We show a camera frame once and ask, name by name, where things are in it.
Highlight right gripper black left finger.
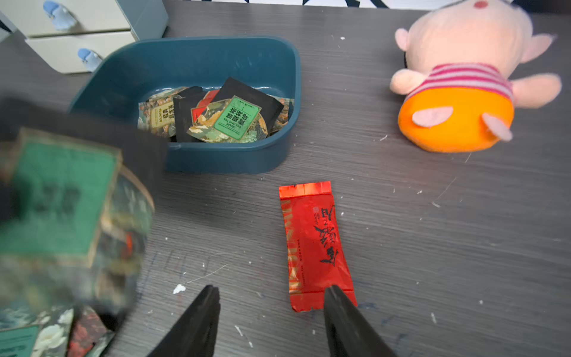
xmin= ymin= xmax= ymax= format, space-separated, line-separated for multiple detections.
xmin=148 ymin=285 xmax=221 ymax=357

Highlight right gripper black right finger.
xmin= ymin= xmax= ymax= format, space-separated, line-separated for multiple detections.
xmin=324 ymin=286 xmax=397 ymax=357

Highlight red long tea sachet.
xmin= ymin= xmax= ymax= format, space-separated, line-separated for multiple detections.
xmin=279 ymin=181 xmax=358 ymax=312

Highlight green pattern tea bag pile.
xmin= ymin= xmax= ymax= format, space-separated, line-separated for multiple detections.
xmin=1 ymin=128 xmax=155 ymax=356

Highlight green label tea bag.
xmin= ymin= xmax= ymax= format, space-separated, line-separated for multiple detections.
xmin=187 ymin=96 xmax=269 ymax=144

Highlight red square tea bag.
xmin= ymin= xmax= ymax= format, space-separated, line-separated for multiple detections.
xmin=191 ymin=89 xmax=219 ymax=123

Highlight yellow label tea bag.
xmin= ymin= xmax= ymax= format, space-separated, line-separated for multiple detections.
xmin=137 ymin=87 xmax=187 ymax=138

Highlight teal plastic storage box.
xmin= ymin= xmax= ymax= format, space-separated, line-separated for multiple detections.
xmin=68 ymin=36 xmax=302 ymax=174

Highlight plush doll orange pants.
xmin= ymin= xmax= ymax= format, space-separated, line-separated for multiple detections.
xmin=390 ymin=1 xmax=562 ymax=153

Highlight small blue cream drawer cabinet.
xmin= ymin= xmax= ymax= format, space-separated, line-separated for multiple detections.
xmin=1 ymin=0 xmax=169 ymax=74

